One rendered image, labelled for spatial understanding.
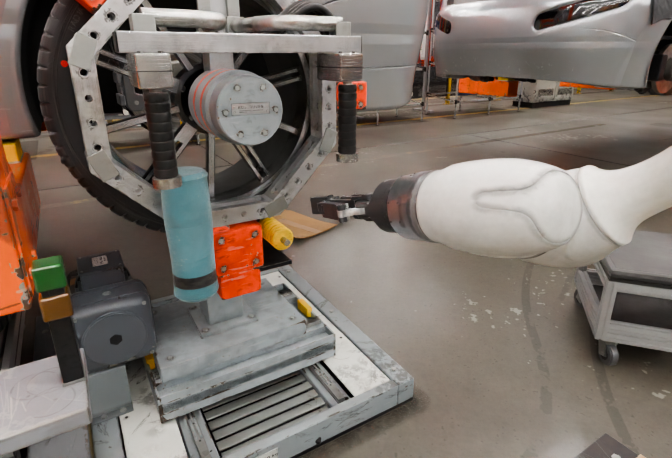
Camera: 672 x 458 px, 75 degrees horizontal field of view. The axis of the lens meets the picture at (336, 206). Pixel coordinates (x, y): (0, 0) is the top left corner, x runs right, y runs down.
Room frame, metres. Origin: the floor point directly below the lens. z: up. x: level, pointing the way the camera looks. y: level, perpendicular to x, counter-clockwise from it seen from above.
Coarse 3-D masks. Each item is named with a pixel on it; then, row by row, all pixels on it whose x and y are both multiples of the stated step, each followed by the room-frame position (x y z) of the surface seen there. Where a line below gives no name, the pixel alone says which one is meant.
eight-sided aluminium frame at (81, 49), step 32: (128, 0) 0.90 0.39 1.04; (288, 0) 1.02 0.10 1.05; (96, 32) 0.84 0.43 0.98; (96, 96) 0.82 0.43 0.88; (320, 96) 1.06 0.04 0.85; (96, 128) 0.81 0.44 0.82; (320, 128) 1.07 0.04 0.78; (96, 160) 0.80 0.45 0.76; (320, 160) 1.06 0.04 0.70; (128, 192) 0.83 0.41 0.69; (160, 192) 0.90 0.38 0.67; (288, 192) 1.01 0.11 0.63; (224, 224) 0.93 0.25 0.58
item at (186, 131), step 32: (256, 0) 1.07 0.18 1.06; (256, 32) 1.09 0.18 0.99; (288, 32) 1.11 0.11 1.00; (96, 64) 0.90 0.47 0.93; (192, 64) 1.05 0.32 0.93; (288, 64) 1.20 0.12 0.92; (288, 96) 1.23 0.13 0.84; (192, 128) 1.00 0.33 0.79; (288, 128) 1.13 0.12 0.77; (128, 160) 1.11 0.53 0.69; (256, 160) 1.08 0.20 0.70; (288, 160) 1.11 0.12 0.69; (224, 192) 1.07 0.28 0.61; (256, 192) 1.06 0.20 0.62
